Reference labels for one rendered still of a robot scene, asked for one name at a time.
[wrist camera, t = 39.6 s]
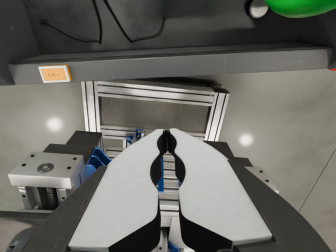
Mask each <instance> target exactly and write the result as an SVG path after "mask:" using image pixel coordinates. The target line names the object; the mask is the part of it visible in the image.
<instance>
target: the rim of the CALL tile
mask: <svg viewBox="0 0 336 252"><path fill-rule="evenodd" d="M38 68H39V71H40V74H41V77H42V80H43V83H56V82H70V77H69V73H68V70H67V66H66V65H55V66H39V67H38ZM55 68H64V71H65V75H66V80H46V81H45V79H44V76H43V73H42V70H41V69H55Z"/></svg>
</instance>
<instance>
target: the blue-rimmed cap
mask: <svg viewBox="0 0 336 252"><path fill-rule="evenodd" d="M267 10H268V6H267V4H266V3H265V2H264V0H252V1H251V2H250V4H249V6H248V14H249V15H250V16H251V17H252V18H260V17H262V16H263V15H265V13H266V12H267Z"/></svg>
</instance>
